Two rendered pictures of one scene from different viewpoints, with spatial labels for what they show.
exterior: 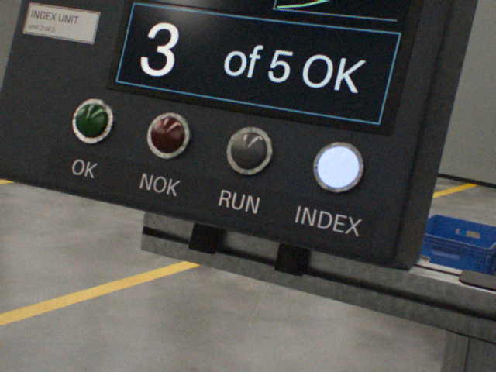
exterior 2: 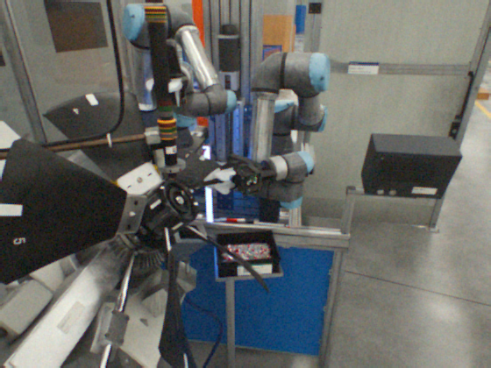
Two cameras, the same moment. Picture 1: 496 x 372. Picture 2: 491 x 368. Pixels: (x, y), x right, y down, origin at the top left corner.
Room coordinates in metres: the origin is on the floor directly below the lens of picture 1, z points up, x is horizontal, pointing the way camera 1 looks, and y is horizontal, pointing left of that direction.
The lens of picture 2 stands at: (1.35, -0.76, 1.62)
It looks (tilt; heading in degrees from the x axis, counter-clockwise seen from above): 27 degrees down; 167
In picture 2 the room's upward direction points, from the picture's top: 1 degrees clockwise
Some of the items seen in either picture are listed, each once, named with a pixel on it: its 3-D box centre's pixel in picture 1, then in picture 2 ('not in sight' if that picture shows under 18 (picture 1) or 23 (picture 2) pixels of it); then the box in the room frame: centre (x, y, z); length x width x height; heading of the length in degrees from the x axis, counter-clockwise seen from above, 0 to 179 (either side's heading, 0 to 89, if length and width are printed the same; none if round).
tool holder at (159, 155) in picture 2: not in sight; (166, 150); (0.55, -0.78, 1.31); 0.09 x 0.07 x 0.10; 104
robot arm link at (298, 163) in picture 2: not in sight; (294, 165); (0.41, -0.38, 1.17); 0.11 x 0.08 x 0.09; 106
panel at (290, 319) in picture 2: not in sight; (236, 297); (0.24, -0.54, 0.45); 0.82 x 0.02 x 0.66; 69
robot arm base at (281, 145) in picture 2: not in sight; (278, 139); (-0.06, -0.27, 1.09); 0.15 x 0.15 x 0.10
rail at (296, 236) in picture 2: not in sight; (235, 230); (0.24, -0.54, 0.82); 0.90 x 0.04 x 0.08; 69
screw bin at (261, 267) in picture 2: not in sight; (245, 252); (0.42, -0.54, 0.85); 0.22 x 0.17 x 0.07; 84
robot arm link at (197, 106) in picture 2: not in sight; (188, 107); (0.26, -0.70, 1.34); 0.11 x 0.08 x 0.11; 107
